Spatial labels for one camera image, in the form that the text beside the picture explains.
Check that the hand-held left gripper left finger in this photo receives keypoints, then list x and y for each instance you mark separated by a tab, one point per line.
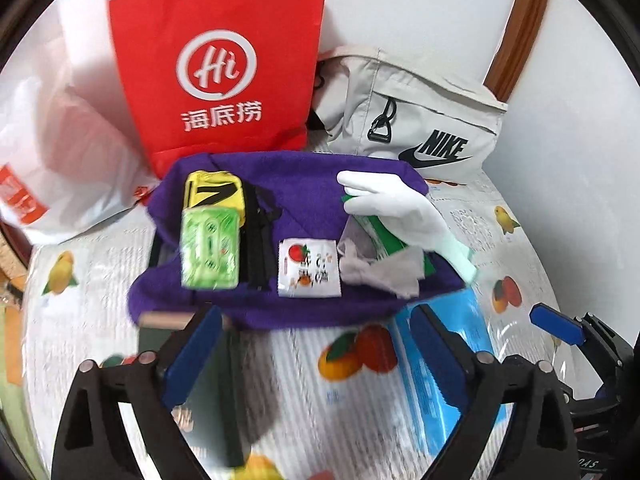
192	355

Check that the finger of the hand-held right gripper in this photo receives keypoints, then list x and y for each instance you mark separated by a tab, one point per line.
555	322

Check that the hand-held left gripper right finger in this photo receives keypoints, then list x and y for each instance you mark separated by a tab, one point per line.
440	355

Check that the face mask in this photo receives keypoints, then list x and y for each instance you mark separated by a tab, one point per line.
380	272

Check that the light green cassette pack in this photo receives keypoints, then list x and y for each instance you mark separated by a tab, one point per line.
210	250

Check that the dark green wipes packet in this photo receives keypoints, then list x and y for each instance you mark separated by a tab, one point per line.
387	232

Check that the fruit-print white packet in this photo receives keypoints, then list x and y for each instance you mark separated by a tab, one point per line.
310	267

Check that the white glove with mint cuff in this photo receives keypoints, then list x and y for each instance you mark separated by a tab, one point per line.
400	205

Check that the purple fabric bag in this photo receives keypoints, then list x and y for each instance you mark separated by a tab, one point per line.
300	185

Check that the dark square tin box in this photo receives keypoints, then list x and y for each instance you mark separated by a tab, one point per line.
215	400

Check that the blue tissue pack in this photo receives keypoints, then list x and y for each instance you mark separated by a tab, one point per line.
477	317

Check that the fruit-print tablecloth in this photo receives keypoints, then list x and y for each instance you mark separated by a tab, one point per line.
310	410

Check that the white plastic shopping bag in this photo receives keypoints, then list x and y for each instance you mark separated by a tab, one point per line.
75	160

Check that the grey fabric waist bag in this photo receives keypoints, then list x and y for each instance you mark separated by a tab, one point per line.
360	110

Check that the red paper bag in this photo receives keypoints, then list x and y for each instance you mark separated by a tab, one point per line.
150	60

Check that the brown wooden door frame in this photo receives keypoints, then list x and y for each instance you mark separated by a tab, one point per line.
520	30

